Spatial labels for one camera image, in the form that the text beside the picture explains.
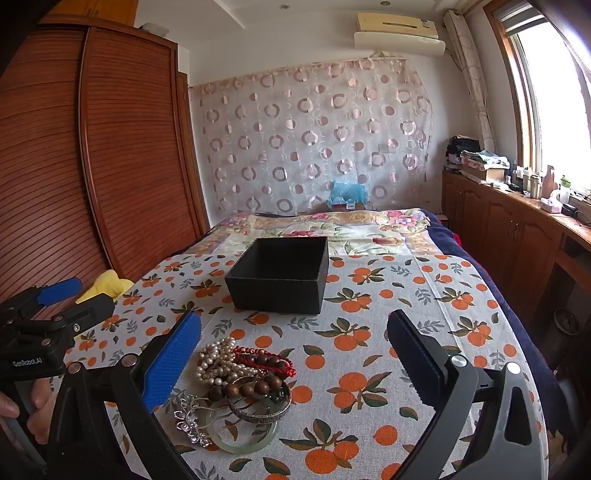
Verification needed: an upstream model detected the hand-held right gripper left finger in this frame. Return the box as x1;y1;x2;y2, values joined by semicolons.
46;310;204;480

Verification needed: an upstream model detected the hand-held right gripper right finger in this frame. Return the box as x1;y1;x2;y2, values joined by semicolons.
387;310;543;480

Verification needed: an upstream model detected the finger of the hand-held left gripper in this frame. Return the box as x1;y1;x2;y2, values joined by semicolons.
9;294;117;342
0;277;84;320

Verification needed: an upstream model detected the pearl necklace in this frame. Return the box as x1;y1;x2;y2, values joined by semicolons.
196;337;259;393

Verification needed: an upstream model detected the brown wooden bead bracelet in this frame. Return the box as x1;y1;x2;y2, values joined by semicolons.
208;353;289;402

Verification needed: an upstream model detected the silver carved bangle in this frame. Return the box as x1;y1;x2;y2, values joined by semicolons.
227;378;293;422

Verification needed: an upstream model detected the pale green jade bangle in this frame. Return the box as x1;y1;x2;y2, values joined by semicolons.
206;406;279;454

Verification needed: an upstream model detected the red beaded bracelet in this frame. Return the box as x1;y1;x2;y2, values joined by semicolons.
232;346;296;380

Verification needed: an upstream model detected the black box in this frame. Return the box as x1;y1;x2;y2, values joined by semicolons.
225;237;330;315

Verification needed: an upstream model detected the person's left hand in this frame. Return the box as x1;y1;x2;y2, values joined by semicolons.
0;376;62;446

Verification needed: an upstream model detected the yellow cloth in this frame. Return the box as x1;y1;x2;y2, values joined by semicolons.
76;270;132;305

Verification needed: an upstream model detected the orange fruit print tablecloth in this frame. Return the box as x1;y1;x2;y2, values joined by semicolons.
60;253;546;480

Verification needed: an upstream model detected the navy blue blanket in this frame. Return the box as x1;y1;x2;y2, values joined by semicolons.
422;210;568;384

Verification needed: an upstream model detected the brown wooden wardrobe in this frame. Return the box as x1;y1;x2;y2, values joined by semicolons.
0;14;208;319

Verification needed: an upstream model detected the floral bedspread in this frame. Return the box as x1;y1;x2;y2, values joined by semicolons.
182;209;432;259

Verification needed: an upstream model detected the long wooden cabinet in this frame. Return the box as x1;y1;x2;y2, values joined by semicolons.
441;168;591;324

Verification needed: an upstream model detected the blue cloth toy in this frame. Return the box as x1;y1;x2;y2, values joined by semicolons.
329;180;370;210

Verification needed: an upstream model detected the stack of folded clothes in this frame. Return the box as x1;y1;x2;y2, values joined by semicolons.
445;135;509;183

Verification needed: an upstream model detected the group of small bottles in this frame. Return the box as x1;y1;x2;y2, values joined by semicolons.
508;159;542;195

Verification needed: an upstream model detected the patterned window curtain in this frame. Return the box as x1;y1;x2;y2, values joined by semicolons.
445;11;497;153

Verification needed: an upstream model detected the window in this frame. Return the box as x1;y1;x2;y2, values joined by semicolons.
492;0;591;195

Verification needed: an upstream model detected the white air conditioner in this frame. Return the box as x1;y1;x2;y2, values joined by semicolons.
354;11;446;58

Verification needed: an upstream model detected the circle pattern wall cloth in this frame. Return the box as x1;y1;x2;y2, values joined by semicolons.
188;58;435;217

